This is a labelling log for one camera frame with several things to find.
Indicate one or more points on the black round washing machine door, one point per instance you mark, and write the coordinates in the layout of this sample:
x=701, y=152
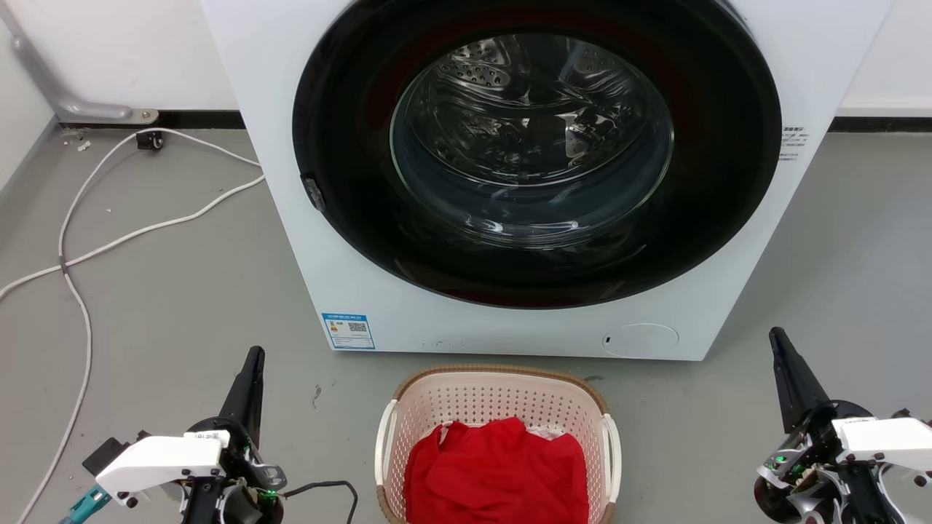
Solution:
x=713, y=182

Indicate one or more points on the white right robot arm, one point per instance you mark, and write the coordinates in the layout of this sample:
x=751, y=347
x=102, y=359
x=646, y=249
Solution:
x=885, y=439

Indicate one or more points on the blue energy label sticker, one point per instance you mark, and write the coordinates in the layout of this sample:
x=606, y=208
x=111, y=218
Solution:
x=348, y=331

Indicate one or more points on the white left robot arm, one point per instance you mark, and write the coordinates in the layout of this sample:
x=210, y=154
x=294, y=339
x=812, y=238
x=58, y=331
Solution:
x=156, y=462

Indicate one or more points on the grey wall pipe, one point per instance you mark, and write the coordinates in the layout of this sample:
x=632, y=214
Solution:
x=44, y=76

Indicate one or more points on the white front-load washing machine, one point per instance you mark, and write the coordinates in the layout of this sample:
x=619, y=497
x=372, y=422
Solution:
x=291, y=240

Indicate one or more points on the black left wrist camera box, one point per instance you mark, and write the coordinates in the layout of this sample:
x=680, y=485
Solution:
x=109, y=453

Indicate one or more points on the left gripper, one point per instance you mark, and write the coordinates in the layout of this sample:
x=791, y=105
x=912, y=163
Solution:
x=237, y=473

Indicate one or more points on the white garment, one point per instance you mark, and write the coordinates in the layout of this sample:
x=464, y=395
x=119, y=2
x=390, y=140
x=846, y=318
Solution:
x=547, y=434

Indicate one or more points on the beige perforated laundry basket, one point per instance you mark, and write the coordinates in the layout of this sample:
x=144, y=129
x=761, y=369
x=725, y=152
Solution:
x=495, y=397

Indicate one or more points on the red garment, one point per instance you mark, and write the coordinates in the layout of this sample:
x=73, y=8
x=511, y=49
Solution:
x=495, y=473

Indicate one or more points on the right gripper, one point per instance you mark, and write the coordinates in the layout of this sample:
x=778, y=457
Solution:
x=815, y=473

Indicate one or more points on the small black floor plug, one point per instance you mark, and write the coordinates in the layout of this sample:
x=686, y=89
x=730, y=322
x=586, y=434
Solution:
x=150, y=140

